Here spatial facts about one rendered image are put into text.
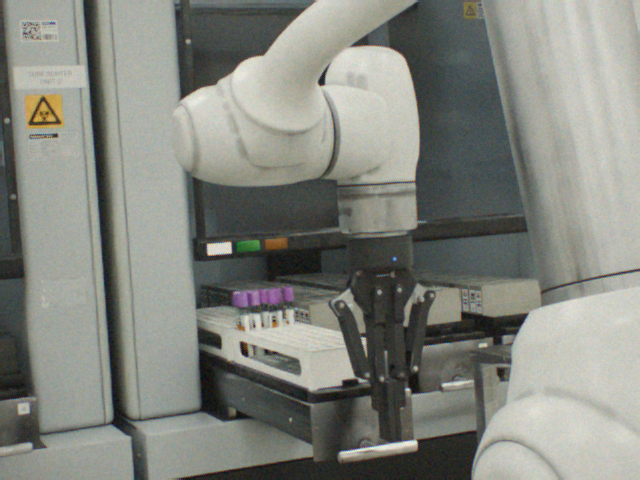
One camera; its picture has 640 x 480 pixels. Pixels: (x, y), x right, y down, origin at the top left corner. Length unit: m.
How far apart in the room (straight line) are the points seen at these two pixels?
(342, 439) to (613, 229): 0.74
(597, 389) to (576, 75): 0.21
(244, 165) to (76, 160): 0.55
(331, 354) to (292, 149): 0.33
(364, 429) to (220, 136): 0.44
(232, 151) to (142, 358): 0.62
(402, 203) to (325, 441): 0.31
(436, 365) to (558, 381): 1.11
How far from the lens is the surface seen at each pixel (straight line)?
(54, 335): 1.76
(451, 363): 1.89
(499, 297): 2.01
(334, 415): 1.46
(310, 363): 1.48
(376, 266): 1.35
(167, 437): 1.73
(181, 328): 1.80
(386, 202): 1.34
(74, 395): 1.78
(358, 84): 1.33
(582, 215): 0.80
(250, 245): 1.80
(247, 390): 1.66
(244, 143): 1.24
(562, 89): 0.81
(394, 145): 1.34
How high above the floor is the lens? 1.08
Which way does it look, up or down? 3 degrees down
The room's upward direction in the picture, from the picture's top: 4 degrees counter-clockwise
